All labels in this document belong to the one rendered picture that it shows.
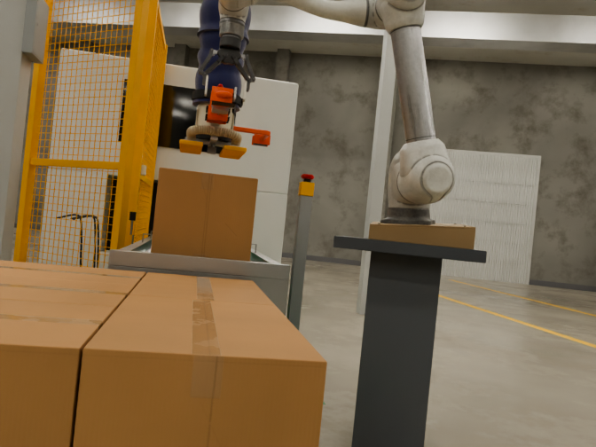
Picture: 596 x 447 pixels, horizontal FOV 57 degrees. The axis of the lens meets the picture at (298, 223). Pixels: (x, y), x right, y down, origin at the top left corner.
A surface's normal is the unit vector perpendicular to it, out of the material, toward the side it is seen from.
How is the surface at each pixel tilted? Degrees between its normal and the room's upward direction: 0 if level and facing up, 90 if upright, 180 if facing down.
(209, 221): 90
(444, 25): 90
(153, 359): 90
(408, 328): 90
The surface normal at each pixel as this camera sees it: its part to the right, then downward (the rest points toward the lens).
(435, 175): 0.11, 0.15
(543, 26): -0.16, -0.03
